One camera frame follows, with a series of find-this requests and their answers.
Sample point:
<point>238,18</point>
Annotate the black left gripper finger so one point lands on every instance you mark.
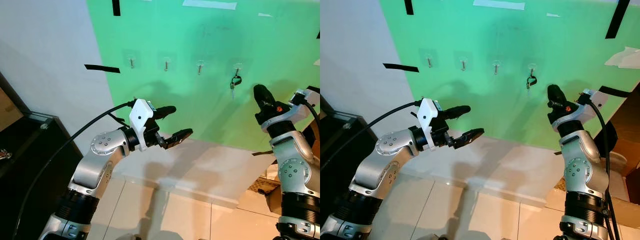
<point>179,138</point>
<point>456,112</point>
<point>469,137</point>
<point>165,112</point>

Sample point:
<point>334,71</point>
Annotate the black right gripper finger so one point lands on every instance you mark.
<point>259,96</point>
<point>553,96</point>
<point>562,98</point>
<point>269,99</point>

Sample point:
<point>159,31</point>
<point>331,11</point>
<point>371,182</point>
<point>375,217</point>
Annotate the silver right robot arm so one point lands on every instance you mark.
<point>580,175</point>
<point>292,170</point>

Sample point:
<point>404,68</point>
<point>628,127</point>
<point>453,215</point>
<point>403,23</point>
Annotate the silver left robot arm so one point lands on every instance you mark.
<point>95,165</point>
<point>380,170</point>

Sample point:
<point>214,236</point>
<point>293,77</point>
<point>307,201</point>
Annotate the keys with black fob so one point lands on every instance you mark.
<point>531,81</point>
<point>235,81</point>

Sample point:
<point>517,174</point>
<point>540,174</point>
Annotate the brown board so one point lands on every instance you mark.
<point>627,125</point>

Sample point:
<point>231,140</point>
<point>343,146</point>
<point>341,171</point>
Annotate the perforated yellow mat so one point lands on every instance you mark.
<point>262,185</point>
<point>560,185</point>

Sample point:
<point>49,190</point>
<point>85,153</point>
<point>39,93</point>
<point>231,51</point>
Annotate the black cabinet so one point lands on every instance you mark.
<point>340,135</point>
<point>25,150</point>

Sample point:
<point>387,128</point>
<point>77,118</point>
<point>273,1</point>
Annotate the white bucket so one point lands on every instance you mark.
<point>617,170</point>

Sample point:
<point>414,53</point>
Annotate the small white tape strip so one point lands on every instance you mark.
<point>265,14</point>
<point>553,15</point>

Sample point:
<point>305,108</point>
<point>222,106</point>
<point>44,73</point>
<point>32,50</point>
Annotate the green paper backdrop sheet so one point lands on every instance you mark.
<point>490,30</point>
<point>200,35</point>

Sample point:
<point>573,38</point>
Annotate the brown cardboard box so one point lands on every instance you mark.
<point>273,202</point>
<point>627,206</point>

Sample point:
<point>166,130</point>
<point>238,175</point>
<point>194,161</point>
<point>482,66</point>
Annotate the wide white tape strip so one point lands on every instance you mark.
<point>210,4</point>
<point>499,4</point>

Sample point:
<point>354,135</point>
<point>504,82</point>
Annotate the short black tape strip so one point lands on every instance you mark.
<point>116,7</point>
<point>408,7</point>

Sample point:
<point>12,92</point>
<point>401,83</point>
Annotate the small silver metal object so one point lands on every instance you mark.
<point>4,154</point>

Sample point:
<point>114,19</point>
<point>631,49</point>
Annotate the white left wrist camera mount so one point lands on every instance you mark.
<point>427,114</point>
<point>140,115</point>

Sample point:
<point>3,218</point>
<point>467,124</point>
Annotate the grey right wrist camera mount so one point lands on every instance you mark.
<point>587,112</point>
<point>295,112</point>

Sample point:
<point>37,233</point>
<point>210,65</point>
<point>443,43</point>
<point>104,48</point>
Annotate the clear adhesive wall hook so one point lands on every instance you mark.
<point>428,60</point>
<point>496,66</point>
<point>463,63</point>
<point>237,66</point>
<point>131,61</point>
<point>166,63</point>
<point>200,66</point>
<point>532,67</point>

